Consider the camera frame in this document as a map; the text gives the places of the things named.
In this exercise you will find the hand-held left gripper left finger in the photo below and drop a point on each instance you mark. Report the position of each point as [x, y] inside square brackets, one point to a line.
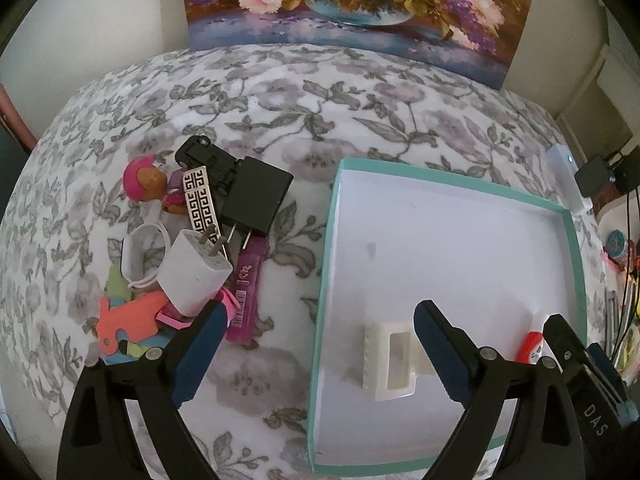
[200, 355]

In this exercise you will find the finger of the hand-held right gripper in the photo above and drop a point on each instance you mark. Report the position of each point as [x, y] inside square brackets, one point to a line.
[562, 340]
[612, 380]

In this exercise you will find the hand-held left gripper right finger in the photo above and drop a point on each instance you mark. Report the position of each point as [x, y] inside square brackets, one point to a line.
[440, 355]

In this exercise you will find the red and white glue bottle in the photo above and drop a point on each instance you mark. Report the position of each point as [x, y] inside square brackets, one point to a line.
[532, 345]

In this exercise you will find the blue foam shape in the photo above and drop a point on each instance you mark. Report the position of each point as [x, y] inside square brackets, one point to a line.
[145, 352]

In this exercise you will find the white wall charger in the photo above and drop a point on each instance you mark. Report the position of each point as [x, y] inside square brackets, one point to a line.
[192, 270]

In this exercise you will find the green foam shape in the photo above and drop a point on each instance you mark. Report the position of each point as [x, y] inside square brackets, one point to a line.
[116, 285]

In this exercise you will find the teal shallow box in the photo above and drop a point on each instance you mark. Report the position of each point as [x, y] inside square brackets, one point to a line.
[450, 240]

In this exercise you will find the pink foam shape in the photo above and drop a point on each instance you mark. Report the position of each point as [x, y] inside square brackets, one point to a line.
[167, 317]

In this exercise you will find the bundle of pens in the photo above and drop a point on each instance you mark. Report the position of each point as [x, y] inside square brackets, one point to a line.
[617, 325]

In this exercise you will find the white hair claw clip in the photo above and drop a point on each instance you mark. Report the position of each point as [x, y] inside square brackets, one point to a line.
[375, 360]

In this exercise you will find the pink pencil lead case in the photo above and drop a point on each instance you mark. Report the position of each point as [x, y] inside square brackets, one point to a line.
[247, 290]

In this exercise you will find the round colourful tin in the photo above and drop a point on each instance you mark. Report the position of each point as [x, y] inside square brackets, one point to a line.
[616, 244]

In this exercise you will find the patterned metal bar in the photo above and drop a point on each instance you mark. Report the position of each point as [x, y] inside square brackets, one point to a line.
[197, 200]

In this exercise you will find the white plastic device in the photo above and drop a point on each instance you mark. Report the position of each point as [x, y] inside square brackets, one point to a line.
[565, 180]

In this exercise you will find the black power adapter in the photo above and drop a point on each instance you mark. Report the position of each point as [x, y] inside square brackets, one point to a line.
[595, 175]

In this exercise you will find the pink toy figure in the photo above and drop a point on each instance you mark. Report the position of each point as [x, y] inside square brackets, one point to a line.
[137, 180]

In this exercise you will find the black plastic clip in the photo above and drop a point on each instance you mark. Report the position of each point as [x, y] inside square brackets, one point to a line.
[200, 152]

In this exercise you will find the grey floral blanket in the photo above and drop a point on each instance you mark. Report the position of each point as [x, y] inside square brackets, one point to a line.
[300, 100]

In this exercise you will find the reddish brown furniture edge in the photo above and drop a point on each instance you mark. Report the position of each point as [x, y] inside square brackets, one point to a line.
[15, 115]

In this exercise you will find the floral still life painting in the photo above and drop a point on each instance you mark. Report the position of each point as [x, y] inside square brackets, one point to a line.
[350, 10]

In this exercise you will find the black wall charger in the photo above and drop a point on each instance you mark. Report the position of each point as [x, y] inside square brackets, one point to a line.
[255, 192]

